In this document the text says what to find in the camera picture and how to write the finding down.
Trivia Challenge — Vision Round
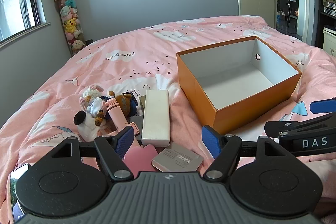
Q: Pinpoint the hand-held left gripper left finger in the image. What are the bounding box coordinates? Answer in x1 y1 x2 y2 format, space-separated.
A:
49 126 135 182

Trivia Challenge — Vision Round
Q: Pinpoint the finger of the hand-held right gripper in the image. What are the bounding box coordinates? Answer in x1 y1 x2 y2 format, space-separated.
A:
309 98 336 114
264 112 336 138

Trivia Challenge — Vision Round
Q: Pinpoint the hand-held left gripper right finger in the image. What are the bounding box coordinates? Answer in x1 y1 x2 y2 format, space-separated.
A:
201 125 287 182

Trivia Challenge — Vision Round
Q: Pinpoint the pink card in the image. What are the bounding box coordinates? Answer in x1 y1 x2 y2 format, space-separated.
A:
123 144 159 172

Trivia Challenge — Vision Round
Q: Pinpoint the pink handheld fan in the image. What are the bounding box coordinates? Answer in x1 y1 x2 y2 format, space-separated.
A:
101 98 132 132

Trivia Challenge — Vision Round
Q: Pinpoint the white rectangular box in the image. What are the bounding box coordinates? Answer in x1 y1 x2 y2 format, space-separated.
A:
141 89 171 147

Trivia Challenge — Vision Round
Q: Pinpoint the brown bear plush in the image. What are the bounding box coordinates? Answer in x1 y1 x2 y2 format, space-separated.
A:
108 91 138 115

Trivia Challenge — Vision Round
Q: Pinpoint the gold box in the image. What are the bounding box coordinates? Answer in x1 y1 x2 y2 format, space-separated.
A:
139 95 148 116

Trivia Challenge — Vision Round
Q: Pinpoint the white plush with black ear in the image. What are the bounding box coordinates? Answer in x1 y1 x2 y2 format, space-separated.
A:
73 111 106 142

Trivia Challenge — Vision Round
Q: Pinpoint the orange cardboard box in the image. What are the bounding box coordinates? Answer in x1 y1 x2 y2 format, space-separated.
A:
176 35 303 135

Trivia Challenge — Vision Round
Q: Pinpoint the knitted bunny doll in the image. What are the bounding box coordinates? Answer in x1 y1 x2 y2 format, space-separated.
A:
79 84 106 119

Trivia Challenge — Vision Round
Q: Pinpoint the houndstooth storage basket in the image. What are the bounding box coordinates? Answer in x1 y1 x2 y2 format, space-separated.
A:
324 2 336 17

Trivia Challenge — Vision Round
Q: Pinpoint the dark chair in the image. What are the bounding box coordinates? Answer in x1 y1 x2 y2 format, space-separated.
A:
287 1 299 28

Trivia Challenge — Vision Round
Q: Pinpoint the pink printed duvet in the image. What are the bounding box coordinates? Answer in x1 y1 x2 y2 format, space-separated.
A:
0 15 336 224

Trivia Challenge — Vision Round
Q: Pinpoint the smartphone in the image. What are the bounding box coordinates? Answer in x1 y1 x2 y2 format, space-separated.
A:
9 163 29 223

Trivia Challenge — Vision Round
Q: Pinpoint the clear tube of plush toys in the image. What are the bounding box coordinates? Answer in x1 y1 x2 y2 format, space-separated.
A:
54 0 87 57

